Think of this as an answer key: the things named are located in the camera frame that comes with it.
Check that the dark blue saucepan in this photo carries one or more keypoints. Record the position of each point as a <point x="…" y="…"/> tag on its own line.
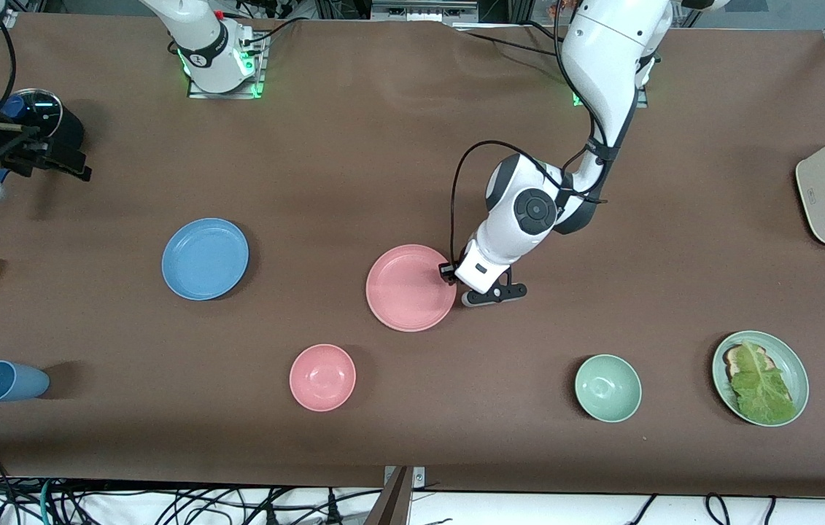
<point x="71" y="135"/>

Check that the glass lid with blue knob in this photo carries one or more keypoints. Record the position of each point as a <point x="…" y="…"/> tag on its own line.
<point x="44" y="109"/>

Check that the metal edge bracket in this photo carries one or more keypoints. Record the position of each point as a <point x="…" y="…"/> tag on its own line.
<point x="419" y="477"/>

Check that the dark camera stand post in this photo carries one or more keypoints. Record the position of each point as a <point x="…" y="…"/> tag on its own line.
<point x="392" y="503"/>

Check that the orange flower decoration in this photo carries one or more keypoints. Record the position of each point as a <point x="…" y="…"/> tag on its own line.
<point x="562" y="7"/>

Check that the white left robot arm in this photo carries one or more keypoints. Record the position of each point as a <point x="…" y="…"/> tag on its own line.
<point x="602" y="51"/>

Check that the blue plastic cup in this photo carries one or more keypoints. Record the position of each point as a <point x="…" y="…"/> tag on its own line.
<point x="11" y="381"/>

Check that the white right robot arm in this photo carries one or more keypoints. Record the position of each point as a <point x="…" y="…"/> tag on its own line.
<point x="204" y="44"/>

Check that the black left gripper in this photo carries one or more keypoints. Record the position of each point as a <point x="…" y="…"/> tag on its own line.
<point x="447" y="272"/>

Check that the pink plate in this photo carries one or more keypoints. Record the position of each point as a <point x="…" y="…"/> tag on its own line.
<point x="408" y="288"/>

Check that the grey metal box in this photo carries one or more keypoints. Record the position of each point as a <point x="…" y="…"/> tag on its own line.
<point x="423" y="10"/>

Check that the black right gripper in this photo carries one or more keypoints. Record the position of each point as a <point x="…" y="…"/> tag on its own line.
<point x="18" y="152"/>

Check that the green lettuce leaf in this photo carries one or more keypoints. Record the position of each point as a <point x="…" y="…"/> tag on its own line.
<point x="762" y="390"/>

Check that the brown table cover cloth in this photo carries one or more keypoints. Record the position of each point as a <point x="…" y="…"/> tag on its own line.
<point x="412" y="146"/>

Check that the pink bowl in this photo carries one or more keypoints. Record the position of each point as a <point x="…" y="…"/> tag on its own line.
<point x="322" y="378"/>

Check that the mint green plate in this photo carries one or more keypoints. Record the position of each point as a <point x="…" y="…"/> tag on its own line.
<point x="795" y="364"/>

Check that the blue plate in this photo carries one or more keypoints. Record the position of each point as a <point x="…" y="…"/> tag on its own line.
<point x="204" y="259"/>

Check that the mint green bowl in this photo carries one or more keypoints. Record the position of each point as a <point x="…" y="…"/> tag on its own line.
<point x="607" y="388"/>

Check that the toasted bread slice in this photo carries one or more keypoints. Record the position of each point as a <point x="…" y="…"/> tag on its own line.
<point x="733" y="359"/>

